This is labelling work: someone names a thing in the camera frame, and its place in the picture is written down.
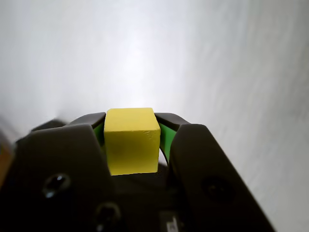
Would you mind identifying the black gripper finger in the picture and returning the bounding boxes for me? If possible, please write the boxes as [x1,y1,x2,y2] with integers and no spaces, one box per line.
[154,112,278,232]
[0,112,121,232]

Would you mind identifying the yellow cube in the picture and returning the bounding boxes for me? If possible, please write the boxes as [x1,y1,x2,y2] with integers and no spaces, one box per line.
[103,108,162,176]

